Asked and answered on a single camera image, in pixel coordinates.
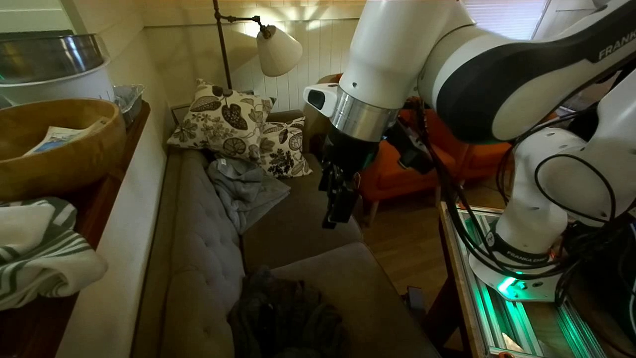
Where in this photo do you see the dark crumpled cloth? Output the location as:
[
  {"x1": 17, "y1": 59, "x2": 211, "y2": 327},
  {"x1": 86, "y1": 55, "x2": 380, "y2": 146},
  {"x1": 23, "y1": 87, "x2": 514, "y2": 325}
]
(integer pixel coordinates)
[{"x1": 227, "y1": 264, "x2": 349, "y2": 358}]

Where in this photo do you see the floor lamp with white shade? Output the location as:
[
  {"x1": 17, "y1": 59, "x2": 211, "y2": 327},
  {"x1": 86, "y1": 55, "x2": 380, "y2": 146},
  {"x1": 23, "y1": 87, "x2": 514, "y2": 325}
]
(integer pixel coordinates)
[{"x1": 211, "y1": 0, "x2": 305, "y2": 91}]

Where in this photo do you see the light grey blanket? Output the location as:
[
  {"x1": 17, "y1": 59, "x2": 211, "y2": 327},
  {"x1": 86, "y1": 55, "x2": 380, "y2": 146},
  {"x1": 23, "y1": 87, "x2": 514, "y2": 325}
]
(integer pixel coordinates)
[{"x1": 207, "y1": 154, "x2": 293, "y2": 236}]

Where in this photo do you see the white round pot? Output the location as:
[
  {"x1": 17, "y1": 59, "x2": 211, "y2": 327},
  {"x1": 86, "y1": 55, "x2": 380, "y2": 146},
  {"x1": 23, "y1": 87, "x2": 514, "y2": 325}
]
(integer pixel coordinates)
[{"x1": 0, "y1": 63, "x2": 118, "y2": 107}]

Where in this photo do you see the large wooden bowl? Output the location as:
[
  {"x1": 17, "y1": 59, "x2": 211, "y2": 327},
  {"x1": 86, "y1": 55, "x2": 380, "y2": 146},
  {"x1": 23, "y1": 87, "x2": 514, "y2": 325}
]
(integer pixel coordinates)
[{"x1": 0, "y1": 97, "x2": 130, "y2": 200}]

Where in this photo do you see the white green striped towel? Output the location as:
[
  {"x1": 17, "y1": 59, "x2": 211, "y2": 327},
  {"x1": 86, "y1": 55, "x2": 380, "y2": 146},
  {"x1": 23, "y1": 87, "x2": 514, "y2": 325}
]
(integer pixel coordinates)
[{"x1": 0, "y1": 194, "x2": 110, "y2": 311}]

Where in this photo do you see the grey-brown tufted couch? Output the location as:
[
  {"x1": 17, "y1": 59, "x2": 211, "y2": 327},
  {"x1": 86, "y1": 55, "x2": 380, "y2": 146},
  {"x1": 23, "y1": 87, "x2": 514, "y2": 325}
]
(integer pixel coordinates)
[{"x1": 132, "y1": 105, "x2": 442, "y2": 358}]

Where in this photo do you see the dark wooden shelf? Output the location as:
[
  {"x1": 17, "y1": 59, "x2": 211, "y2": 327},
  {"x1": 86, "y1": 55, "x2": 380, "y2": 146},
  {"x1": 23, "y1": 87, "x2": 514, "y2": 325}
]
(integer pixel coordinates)
[{"x1": 0, "y1": 97, "x2": 154, "y2": 358}]

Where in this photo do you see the glass dish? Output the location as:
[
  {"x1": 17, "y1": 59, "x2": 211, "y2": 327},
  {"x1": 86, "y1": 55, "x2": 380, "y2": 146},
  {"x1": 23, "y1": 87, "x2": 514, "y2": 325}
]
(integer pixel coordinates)
[{"x1": 114, "y1": 83, "x2": 146, "y2": 125}]

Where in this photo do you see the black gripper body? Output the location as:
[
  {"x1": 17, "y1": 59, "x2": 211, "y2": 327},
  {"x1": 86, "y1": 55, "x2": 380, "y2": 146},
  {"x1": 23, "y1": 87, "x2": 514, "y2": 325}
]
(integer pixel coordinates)
[{"x1": 319, "y1": 127, "x2": 382, "y2": 198}]

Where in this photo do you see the large leaf-print pillow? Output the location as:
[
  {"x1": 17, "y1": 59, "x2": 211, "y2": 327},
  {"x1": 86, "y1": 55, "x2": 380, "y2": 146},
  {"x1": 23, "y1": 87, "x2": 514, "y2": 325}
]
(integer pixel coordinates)
[{"x1": 166, "y1": 77, "x2": 277, "y2": 160}]

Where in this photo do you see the small leaf-print pillow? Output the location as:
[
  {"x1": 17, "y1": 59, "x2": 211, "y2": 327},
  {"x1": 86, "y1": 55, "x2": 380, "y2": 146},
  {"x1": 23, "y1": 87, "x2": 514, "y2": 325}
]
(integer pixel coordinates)
[{"x1": 259, "y1": 115, "x2": 315, "y2": 180}]

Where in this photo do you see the paper sheet in bowl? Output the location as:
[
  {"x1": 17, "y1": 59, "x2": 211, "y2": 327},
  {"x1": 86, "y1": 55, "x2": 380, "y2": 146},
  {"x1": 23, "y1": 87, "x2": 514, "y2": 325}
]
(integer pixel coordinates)
[{"x1": 23, "y1": 117, "x2": 108, "y2": 158}]

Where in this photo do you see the orange armchair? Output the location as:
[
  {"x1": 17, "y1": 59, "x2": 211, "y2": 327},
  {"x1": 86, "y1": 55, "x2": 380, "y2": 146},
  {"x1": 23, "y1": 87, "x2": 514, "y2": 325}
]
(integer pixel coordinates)
[{"x1": 303, "y1": 71, "x2": 514, "y2": 224}]

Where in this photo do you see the aluminium frame robot table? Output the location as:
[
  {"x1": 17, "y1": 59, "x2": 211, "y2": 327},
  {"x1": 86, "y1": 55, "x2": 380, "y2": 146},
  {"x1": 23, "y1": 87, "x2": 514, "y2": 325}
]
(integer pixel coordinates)
[{"x1": 436, "y1": 200, "x2": 636, "y2": 358}]

